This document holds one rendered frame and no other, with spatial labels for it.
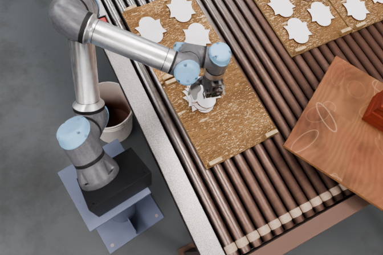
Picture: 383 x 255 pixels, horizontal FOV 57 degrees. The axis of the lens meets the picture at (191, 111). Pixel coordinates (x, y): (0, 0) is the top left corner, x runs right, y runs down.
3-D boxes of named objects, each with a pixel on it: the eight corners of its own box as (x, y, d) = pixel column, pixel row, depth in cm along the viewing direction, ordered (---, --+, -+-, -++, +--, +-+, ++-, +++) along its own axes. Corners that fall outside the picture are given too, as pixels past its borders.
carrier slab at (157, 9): (161, 85, 155) (161, 83, 153) (122, 14, 166) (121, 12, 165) (229, 56, 164) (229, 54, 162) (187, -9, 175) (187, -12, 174)
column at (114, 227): (110, 254, 212) (83, 253, 131) (80, 199, 222) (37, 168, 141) (164, 217, 223) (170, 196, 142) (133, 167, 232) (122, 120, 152)
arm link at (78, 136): (66, 170, 122) (47, 139, 116) (79, 148, 134) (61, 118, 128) (98, 161, 120) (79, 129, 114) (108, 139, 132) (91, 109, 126)
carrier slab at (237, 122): (206, 169, 143) (207, 169, 141) (162, 86, 155) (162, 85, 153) (277, 134, 152) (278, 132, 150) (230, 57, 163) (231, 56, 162)
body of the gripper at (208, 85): (202, 99, 139) (207, 86, 128) (198, 80, 142) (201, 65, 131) (221, 97, 140) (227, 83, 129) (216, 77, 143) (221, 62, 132)
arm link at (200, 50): (172, 48, 112) (207, 53, 113) (175, 37, 122) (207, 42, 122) (169, 70, 116) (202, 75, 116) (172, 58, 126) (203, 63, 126)
